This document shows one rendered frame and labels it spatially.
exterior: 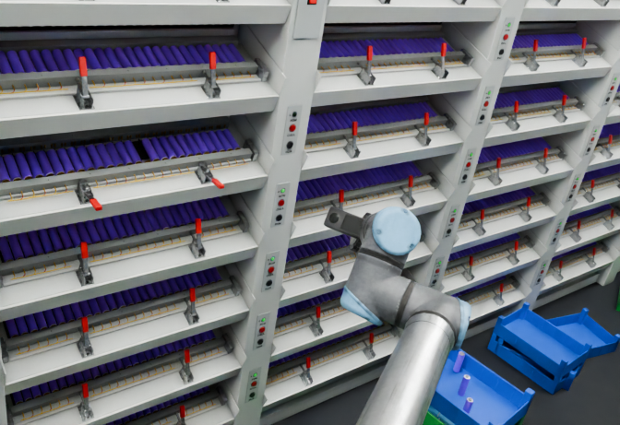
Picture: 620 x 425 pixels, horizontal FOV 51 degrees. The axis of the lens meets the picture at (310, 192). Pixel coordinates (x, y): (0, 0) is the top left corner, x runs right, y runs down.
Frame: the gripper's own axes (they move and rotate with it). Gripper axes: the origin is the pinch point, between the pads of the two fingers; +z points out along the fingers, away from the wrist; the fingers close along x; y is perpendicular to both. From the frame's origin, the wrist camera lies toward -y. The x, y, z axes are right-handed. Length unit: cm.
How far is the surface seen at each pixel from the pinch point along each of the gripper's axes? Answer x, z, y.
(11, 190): -24, -27, -67
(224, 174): -1.2, -5.6, -33.6
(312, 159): 13.0, 6.3, -16.5
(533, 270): 29, 102, 88
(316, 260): -8.0, 34.4, -2.0
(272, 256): -13.0, 13.6, -14.9
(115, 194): -16, -18, -51
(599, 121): 84, 67, 75
